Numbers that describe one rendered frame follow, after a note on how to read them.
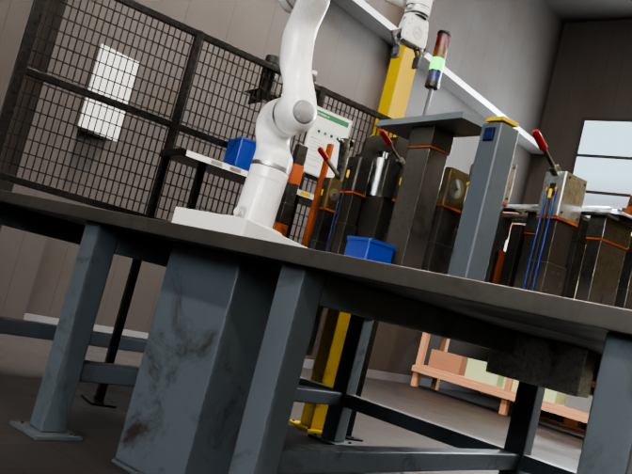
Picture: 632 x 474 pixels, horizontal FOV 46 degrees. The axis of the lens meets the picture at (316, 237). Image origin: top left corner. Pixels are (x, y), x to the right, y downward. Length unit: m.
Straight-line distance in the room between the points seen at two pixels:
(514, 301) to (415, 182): 0.80
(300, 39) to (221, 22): 3.55
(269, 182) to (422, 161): 0.45
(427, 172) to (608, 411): 0.98
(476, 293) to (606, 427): 0.32
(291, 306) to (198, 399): 0.45
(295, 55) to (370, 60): 4.87
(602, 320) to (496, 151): 0.72
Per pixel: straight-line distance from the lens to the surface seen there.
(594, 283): 2.06
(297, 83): 2.26
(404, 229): 2.10
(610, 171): 9.76
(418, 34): 2.60
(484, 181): 1.93
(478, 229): 1.91
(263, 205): 2.19
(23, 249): 4.89
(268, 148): 2.23
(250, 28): 6.05
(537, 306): 1.39
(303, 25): 2.33
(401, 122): 2.21
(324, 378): 3.62
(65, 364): 2.42
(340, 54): 6.84
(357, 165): 2.44
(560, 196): 1.98
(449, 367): 8.03
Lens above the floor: 0.58
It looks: 5 degrees up
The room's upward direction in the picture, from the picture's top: 14 degrees clockwise
